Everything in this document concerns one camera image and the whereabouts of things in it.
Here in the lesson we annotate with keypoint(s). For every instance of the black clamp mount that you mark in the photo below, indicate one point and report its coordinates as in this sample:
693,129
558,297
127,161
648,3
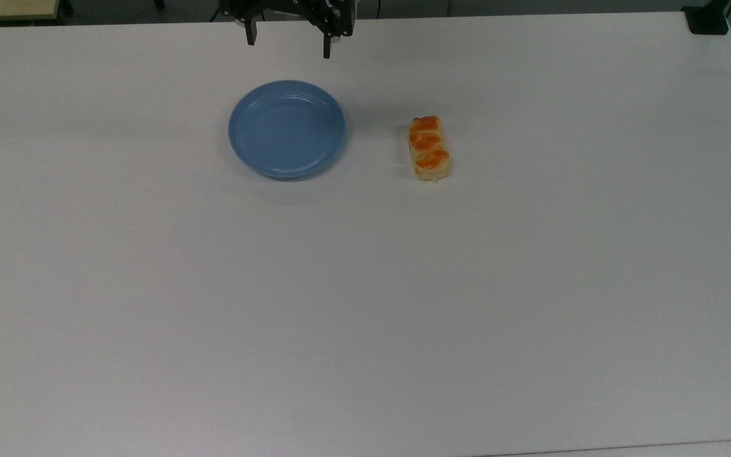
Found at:
707,18

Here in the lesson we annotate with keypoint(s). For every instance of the blue round plate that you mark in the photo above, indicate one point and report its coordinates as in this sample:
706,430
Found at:
287,129

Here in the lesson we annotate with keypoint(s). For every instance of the beige wooden table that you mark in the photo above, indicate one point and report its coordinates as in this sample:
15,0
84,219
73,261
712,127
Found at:
7,10

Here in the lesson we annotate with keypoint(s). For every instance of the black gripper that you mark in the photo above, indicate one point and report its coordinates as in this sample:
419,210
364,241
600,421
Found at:
289,5

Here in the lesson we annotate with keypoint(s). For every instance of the orange glazed bread loaf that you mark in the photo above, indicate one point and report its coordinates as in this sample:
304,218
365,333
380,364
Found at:
429,148

